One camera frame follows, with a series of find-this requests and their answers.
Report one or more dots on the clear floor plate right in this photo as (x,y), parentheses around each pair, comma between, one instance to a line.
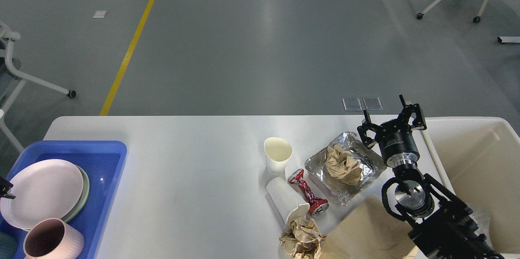
(373,103)

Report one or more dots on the crumpled brown paper ball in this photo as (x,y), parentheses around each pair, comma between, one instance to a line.
(302,239)

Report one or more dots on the beige plastic bin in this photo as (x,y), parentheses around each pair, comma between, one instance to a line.
(480,164)

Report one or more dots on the upright white paper cup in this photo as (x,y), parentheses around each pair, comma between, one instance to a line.
(278,151)

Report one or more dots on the clear floor plate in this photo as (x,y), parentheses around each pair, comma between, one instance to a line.
(373,103)
(352,104)

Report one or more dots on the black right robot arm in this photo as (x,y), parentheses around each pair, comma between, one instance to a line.
(441,225)

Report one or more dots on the light green plate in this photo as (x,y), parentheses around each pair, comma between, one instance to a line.
(82,199)

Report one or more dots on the blue plastic tray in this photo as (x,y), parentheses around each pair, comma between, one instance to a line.
(103,162)

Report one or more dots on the grey green mug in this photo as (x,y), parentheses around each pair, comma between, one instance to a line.
(8,246)

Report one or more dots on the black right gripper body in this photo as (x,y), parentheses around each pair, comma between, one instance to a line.
(396,143)

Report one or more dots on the clear floor plate left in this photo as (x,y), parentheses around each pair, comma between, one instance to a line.
(352,104)

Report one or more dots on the white bar base right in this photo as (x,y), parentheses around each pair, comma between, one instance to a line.
(508,39)

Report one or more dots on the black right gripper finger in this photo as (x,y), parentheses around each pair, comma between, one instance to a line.
(411,116)
(368,125)

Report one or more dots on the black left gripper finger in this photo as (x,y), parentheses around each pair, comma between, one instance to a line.
(5,187)

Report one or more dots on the lying white paper cup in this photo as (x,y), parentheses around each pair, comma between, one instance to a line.
(290,204)

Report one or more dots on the crushed red soda can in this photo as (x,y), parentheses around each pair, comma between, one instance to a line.
(317,205)

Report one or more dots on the pink plate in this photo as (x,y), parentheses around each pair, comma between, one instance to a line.
(46,189)

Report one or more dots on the pink ribbed mug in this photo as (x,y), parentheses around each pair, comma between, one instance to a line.
(53,239)

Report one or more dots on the brown paper sheet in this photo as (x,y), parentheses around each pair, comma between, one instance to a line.
(369,232)

